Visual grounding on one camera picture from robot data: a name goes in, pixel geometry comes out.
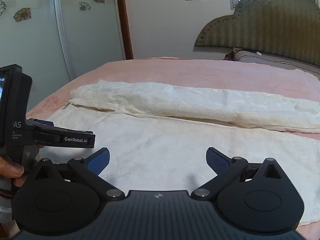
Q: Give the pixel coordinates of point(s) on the cream white pants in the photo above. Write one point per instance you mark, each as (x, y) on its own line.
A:
(162, 135)

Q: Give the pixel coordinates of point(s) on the floral glass wardrobe door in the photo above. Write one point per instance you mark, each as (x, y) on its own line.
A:
(37, 35)

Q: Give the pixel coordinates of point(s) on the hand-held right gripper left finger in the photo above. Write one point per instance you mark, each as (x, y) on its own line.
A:
(98, 162)

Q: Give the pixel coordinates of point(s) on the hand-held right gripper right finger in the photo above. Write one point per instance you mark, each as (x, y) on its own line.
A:
(216, 162)

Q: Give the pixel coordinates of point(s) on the person's left hand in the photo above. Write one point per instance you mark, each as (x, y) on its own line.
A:
(11, 170)

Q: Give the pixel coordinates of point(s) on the grey striped pillow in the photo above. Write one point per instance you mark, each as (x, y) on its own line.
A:
(272, 58)

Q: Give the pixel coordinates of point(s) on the olive striped padded headboard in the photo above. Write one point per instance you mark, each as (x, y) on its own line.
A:
(270, 25)

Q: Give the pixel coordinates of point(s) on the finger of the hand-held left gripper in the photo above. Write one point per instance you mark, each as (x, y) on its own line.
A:
(43, 123)
(72, 139)

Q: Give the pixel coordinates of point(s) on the pink bed blanket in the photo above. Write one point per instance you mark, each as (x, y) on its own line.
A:
(190, 71)

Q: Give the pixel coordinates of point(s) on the brown wooden wardrobe trim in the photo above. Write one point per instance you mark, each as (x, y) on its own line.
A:
(125, 20)

